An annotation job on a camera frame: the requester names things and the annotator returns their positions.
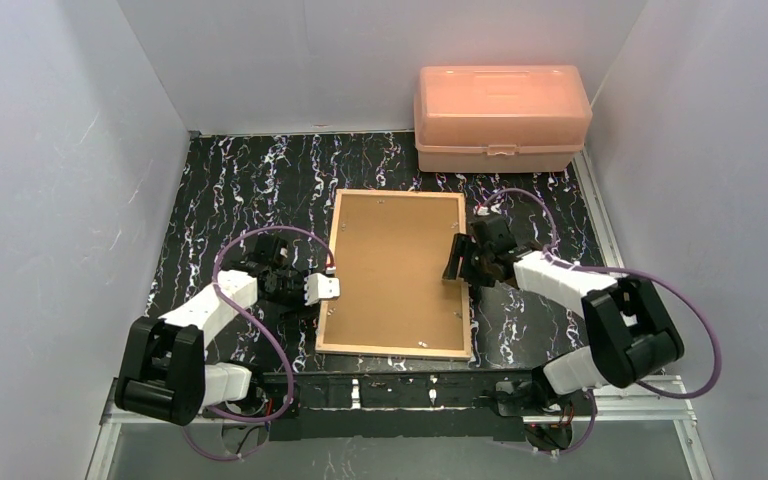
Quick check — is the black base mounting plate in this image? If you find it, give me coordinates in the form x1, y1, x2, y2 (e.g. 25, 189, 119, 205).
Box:
201, 374, 597, 442

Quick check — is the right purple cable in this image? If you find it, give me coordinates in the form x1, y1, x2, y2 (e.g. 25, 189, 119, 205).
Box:
479, 188, 723, 458

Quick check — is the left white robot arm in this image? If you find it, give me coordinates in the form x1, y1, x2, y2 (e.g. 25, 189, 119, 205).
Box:
114, 231, 328, 426

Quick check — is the picture frame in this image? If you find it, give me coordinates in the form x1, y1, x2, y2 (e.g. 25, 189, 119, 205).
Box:
314, 188, 473, 362

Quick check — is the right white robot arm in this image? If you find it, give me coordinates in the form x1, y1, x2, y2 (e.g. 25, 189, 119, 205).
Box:
442, 216, 685, 407

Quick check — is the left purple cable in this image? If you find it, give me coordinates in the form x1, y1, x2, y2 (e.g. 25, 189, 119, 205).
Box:
181, 225, 339, 463

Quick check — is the purple cable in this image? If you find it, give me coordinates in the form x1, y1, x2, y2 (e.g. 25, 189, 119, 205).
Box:
479, 188, 723, 458
181, 225, 339, 463

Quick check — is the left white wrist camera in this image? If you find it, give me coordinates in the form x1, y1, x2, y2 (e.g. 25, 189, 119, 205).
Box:
304, 273, 341, 306

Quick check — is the orange plastic storage box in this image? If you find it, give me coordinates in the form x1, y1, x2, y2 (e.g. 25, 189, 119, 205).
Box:
414, 65, 592, 174

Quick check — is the aluminium rail frame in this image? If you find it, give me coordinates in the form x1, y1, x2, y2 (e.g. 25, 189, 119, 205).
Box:
94, 134, 708, 479

